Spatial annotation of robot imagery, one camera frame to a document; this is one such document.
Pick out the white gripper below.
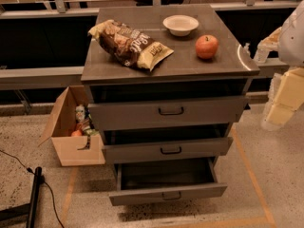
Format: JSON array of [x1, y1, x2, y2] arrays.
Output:
[[254, 28, 304, 131]]

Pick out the grey top drawer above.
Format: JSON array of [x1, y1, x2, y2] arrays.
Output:
[[88, 96, 247, 131]]

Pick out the grey drawer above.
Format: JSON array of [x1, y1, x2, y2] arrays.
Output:
[[88, 96, 247, 131], [109, 158, 227, 206], [102, 137, 233, 163]]

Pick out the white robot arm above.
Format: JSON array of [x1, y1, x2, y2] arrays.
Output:
[[254, 1, 304, 131]]

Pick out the grey drawer cabinet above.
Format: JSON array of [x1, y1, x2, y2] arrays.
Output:
[[80, 4, 261, 176]]

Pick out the grey middle drawer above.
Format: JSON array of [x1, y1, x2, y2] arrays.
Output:
[[102, 137, 233, 163]]

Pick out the grey bottom drawer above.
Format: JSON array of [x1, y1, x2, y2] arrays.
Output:
[[109, 158, 227, 206]]

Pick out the red apple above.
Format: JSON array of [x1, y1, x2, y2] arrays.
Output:
[[195, 35, 219, 59]]

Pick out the white bowl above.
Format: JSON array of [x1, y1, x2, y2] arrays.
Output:
[[162, 15, 199, 37]]

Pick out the brown chip bag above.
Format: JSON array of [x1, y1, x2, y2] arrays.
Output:
[[88, 19, 174, 71]]

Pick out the white bottle in box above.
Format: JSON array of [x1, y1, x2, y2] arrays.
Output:
[[75, 104, 86, 123]]

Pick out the orange fruit in box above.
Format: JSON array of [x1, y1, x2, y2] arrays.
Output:
[[71, 130, 83, 137]]

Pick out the cardboard box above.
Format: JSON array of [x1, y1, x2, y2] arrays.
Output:
[[39, 85, 105, 166]]

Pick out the black stand leg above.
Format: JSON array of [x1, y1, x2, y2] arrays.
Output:
[[0, 167, 45, 228]]

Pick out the black cable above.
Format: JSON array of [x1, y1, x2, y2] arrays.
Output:
[[0, 149, 66, 228]]

